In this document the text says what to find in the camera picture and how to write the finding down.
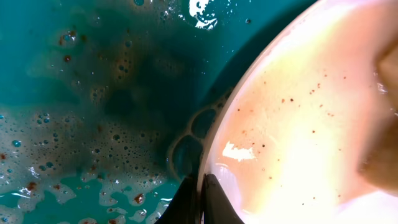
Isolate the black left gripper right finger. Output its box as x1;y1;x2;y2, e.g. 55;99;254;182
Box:
201;174;244;224

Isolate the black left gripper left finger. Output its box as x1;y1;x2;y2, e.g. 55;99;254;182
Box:
155;176;198;224

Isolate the white plate with sauce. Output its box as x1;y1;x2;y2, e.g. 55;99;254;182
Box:
200;1;397;223

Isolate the green yellow sponge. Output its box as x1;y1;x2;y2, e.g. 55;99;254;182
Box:
358;42;397;197

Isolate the teal plastic tray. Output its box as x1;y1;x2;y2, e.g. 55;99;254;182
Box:
1;0;313;223

